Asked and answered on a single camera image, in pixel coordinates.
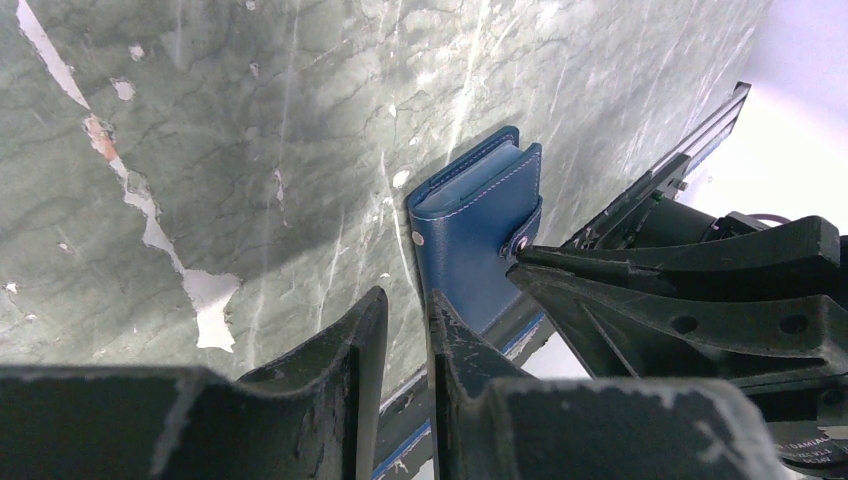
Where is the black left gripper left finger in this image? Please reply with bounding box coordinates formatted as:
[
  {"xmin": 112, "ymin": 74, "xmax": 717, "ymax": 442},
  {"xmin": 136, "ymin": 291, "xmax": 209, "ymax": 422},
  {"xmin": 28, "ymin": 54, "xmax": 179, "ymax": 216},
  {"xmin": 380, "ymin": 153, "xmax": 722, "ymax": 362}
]
[{"xmin": 1, "ymin": 287, "xmax": 388, "ymax": 479}]

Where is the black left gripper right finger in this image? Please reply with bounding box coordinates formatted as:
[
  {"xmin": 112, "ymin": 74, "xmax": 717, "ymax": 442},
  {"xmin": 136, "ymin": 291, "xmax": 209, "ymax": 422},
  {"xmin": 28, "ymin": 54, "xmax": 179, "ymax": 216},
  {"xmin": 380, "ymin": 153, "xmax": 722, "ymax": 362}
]
[{"xmin": 427, "ymin": 290, "xmax": 789, "ymax": 479}]

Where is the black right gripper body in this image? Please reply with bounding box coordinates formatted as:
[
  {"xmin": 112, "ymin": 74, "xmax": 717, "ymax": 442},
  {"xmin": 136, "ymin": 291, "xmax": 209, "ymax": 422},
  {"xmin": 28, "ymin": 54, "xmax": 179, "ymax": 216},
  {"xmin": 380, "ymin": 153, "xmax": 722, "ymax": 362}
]
[{"xmin": 748, "ymin": 375, "xmax": 847, "ymax": 479}]

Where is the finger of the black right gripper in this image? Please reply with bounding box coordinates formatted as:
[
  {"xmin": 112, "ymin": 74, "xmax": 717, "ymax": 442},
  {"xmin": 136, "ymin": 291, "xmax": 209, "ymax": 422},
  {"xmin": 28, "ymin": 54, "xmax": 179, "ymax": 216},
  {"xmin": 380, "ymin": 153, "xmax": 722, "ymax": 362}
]
[
  {"xmin": 507, "ymin": 265, "xmax": 847, "ymax": 391},
  {"xmin": 515, "ymin": 216, "xmax": 842, "ymax": 299}
]

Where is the blue leather card holder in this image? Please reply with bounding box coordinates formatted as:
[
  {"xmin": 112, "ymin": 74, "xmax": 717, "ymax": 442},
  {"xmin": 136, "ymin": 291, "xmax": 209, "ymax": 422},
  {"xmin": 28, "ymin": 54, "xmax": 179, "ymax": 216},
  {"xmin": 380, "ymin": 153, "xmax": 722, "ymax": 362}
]
[{"xmin": 406, "ymin": 126, "xmax": 543, "ymax": 333}]

